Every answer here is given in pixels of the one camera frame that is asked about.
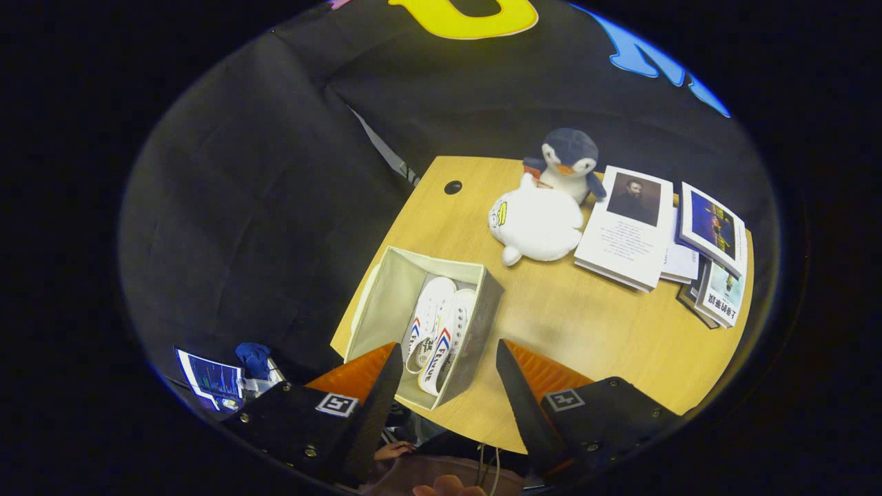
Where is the beige fabric storage box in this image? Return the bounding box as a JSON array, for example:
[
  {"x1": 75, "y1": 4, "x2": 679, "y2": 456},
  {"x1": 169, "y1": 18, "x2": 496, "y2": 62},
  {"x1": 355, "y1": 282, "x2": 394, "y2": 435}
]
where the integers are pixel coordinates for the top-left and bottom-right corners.
[{"x1": 343, "y1": 246, "x2": 505, "y2": 412}]

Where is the book with blue picture cover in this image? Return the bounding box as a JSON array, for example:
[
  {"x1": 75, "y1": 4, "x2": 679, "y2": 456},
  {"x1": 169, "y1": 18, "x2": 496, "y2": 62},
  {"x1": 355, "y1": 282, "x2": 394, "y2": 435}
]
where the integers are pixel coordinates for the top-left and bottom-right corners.
[{"x1": 677, "y1": 181, "x2": 748, "y2": 278}]

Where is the blue computer screen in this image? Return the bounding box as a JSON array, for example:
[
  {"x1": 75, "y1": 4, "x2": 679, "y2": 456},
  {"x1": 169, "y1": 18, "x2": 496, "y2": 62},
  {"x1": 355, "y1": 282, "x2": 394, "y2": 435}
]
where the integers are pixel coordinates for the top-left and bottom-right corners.
[{"x1": 174, "y1": 348, "x2": 245, "y2": 412}]

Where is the thin white cord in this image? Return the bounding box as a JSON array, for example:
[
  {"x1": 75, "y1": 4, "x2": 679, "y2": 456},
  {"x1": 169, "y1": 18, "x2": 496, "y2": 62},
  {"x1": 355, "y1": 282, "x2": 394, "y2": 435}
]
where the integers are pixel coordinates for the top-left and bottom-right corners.
[{"x1": 477, "y1": 444, "x2": 500, "y2": 496}]

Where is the pale equipment clutter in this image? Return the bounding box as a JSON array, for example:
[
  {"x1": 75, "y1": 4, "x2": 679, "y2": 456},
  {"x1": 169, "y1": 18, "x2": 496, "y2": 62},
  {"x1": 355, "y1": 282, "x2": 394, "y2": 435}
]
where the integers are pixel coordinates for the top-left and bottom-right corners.
[{"x1": 241, "y1": 358, "x2": 287, "y2": 400}]

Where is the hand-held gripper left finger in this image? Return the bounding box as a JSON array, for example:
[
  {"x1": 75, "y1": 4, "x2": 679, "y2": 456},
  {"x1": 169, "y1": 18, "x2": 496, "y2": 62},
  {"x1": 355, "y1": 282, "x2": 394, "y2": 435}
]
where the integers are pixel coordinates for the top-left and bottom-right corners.
[{"x1": 222, "y1": 342, "x2": 404, "y2": 486}]

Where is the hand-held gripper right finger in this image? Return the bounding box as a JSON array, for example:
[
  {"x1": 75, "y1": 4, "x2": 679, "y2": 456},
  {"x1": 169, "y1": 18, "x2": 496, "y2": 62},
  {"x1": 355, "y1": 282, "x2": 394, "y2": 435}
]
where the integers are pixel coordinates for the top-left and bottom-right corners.
[{"x1": 495, "y1": 338, "x2": 686, "y2": 483}]

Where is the book with pale green cover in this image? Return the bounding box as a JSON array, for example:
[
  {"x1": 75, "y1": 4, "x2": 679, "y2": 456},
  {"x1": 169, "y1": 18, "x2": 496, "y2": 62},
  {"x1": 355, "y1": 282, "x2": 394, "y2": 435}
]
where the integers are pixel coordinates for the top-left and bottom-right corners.
[{"x1": 695, "y1": 258, "x2": 746, "y2": 329}]

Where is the round white plush toy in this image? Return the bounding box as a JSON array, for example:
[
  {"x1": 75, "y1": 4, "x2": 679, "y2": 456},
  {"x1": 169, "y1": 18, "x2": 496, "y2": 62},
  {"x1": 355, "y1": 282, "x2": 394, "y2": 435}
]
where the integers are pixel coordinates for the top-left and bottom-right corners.
[{"x1": 488, "y1": 172, "x2": 585, "y2": 267}]

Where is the dark book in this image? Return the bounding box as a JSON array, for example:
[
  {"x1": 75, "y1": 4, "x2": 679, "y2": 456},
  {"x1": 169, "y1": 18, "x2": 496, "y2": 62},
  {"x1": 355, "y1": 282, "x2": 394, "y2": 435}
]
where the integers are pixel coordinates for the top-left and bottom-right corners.
[{"x1": 677, "y1": 255, "x2": 721, "y2": 330}]

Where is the white canvas shoe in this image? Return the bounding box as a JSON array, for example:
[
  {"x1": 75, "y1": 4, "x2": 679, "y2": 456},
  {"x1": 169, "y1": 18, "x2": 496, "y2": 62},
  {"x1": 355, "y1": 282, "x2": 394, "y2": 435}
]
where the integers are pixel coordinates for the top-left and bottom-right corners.
[
  {"x1": 418, "y1": 289, "x2": 478, "y2": 397},
  {"x1": 405, "y1": 276, "x2": 458, "y2": 375}
]

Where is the plain white book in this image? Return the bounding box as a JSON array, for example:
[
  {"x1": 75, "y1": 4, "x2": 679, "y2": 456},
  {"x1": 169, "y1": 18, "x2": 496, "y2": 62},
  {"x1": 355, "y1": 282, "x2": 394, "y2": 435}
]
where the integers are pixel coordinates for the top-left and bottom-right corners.
[{"x1": 660, "y1": 207, "x2": 701, "y2": 285}]

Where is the blue cloth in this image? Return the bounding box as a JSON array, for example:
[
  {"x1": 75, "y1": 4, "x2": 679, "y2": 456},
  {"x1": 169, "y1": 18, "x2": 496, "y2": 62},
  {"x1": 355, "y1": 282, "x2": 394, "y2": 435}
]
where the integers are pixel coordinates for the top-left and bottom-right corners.
[{"x1": 235, "y1": 342, "x2": 271, "y2": 381}]

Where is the person's brown clothing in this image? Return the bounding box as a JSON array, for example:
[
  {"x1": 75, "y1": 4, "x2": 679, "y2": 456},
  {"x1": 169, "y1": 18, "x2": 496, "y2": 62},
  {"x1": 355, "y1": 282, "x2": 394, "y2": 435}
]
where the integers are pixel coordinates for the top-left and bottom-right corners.
[{"x1": 358, "y1": 431, "x2": 531, "y2": 496}]

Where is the white book with portrait cover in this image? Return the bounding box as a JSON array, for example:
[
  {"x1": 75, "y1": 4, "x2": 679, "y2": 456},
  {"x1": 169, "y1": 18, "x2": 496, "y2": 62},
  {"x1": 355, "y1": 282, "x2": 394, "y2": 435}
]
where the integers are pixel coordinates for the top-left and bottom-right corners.
[{"x1": 574, "y1": 165, "x2": 675, "y2": 293}]

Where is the blue and white penguin plush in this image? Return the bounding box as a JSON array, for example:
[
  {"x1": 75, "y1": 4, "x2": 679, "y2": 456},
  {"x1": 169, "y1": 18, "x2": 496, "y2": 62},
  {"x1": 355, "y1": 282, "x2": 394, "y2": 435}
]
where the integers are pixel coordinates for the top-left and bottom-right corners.
[{"x1": 522, "y1": 127, "x2": 607, "y2": 205}]

